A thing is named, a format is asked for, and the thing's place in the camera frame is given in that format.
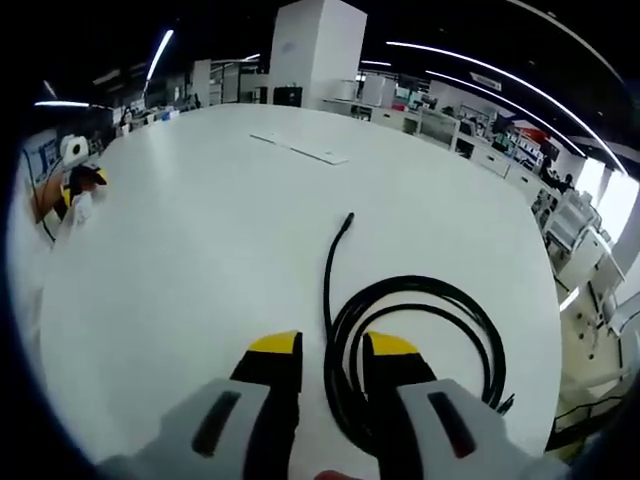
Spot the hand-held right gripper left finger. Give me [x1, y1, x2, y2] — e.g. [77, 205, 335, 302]
[99, 328, 304, 480]

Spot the white box appliance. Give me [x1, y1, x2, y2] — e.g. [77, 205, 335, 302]
[360, 74, 396, 107]

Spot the white charger adapter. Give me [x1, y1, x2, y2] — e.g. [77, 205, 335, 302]
[72, 193, 96, 226]

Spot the white square column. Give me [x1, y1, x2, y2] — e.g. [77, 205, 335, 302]
[269, 0, 369, 109]

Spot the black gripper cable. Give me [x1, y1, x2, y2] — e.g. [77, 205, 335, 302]
[23, 149, 65, 245]

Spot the black Type-C cable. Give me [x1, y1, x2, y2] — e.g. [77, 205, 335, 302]
[322, 212, 517, 446]

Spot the person's white shirt torso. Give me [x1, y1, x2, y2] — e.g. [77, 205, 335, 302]
[7, 214, 54, 351]

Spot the curved ceiling light strip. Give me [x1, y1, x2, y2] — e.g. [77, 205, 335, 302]
[387, 40, 629, 171]

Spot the short ceiling light strip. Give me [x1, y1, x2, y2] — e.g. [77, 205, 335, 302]
[143, 28, 175, 97]

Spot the blue wall poster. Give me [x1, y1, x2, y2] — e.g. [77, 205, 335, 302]
[24, 137, 64, 174]

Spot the row of white office desks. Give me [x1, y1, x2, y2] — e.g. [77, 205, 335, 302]
[322, 94, 634, 351]

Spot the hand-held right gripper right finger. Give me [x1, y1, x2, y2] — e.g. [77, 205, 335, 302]
[362, 329, 571, 480]

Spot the white desk cover plate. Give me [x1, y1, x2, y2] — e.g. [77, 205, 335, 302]
[249, 132, 350, 165]

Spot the black cabinet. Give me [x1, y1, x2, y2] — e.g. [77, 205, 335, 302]
[273, 85, 304, 107]

